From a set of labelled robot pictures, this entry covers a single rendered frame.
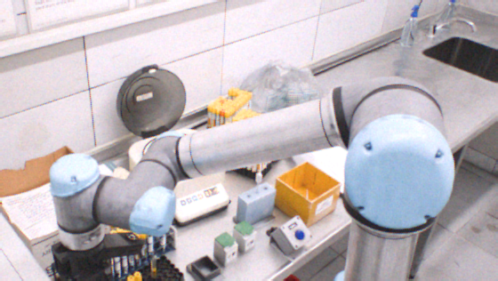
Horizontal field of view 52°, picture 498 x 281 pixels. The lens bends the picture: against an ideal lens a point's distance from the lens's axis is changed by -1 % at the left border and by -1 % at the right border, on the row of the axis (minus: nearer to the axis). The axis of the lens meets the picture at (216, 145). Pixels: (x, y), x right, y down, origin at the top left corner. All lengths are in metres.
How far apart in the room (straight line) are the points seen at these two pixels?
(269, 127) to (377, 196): 0.23
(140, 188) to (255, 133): 0.19
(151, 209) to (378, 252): 0.32
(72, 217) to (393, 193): 0.48
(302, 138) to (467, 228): 2.36
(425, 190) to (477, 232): 2.46
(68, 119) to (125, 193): 0.77
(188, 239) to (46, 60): 0.60
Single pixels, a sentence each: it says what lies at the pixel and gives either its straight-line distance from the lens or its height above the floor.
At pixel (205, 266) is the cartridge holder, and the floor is 0.89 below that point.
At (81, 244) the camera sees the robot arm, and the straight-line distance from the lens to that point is 0.86.
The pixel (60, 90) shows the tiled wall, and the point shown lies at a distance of 1.46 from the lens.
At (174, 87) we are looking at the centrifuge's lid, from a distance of 1.58.
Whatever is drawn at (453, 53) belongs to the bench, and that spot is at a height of 0.78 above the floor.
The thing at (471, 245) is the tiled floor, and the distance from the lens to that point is 2.96.
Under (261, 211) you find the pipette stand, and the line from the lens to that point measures 1.40.
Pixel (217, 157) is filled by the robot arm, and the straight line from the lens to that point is 0.80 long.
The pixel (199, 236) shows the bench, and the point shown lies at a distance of 1.37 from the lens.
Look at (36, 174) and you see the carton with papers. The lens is 1.47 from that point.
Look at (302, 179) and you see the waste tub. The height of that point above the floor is 0.91.
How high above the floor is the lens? 1.85
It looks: 35 degrees down
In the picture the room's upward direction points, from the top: 3 degrees clockwise
